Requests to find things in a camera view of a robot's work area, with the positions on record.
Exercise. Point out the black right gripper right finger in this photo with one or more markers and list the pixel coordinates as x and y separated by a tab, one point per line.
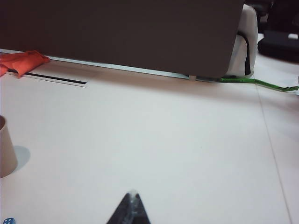
140	214

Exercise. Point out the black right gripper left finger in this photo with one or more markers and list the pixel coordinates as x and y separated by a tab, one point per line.
122	212

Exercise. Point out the brown paper cup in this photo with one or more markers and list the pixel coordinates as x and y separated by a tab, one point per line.
7	151

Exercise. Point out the blue translucent die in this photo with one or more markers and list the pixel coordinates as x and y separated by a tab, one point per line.
9	221

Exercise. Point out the white divider foot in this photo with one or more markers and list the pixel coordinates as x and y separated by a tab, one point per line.
193	78

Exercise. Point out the black flat device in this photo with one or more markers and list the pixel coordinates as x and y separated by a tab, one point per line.
208	79

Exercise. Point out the green tape strip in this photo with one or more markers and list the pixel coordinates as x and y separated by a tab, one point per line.
243	80

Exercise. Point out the orange cloth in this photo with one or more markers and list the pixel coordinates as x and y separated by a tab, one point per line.
21	61

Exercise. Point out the grey desk divider panel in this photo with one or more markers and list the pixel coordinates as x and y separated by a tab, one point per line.
116	30

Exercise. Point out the black flat case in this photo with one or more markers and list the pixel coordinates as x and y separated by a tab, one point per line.
275	46

